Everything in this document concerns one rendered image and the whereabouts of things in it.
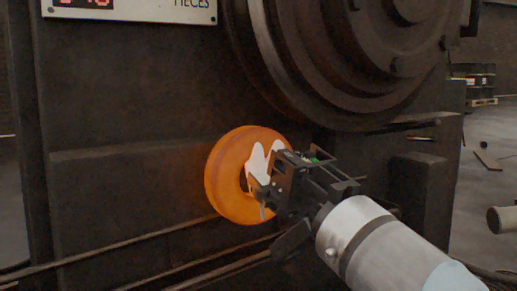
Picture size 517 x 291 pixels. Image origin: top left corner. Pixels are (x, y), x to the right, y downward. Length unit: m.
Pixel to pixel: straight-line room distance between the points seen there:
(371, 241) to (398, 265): 0.04
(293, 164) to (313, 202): 0.05
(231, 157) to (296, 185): 0.13
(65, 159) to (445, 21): 0.61
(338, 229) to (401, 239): 0.07
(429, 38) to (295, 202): 0.36
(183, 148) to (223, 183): 0.09
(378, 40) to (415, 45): 0.10
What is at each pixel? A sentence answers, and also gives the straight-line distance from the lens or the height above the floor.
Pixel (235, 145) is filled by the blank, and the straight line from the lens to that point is 0.60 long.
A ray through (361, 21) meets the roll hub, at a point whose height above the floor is 1.05.
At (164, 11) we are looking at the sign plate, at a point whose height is 1.08.
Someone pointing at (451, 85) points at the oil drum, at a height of 0.84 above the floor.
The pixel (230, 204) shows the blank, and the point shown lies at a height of 0.79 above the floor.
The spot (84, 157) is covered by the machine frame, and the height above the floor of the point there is 0.87.
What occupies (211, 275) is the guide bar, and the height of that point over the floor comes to 0.70.
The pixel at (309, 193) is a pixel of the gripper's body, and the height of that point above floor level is 0.84.
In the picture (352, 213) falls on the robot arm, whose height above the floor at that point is 0.84.
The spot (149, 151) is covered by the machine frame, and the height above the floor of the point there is 0.87.
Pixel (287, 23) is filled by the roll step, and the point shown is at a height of 1.05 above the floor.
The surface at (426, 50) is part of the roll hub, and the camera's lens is 0.70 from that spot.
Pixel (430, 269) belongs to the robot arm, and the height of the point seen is 0.82.
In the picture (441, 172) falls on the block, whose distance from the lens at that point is 0.93.
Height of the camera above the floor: 1.00
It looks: 11 degrees down
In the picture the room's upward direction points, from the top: straight up
